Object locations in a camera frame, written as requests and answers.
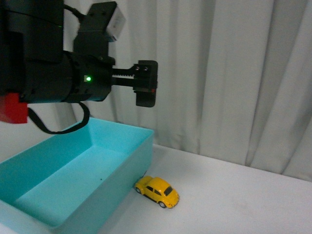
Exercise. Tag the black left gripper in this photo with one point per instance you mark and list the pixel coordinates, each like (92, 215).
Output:
(48, 73)

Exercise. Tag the yellow beetle toy car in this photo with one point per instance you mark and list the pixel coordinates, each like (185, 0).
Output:
(158, 190)

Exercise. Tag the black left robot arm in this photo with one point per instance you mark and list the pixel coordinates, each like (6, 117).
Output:
(10, 43)

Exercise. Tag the white pleated curtain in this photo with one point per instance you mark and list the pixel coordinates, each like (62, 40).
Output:
(234, 79)

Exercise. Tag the turquoise plastic bin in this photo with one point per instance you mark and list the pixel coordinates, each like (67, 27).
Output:
(72, 183)

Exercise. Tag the red plastic block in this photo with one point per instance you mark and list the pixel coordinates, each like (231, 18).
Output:
(12, 110)

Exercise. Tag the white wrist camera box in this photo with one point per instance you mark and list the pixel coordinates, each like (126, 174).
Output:
(115, 25)

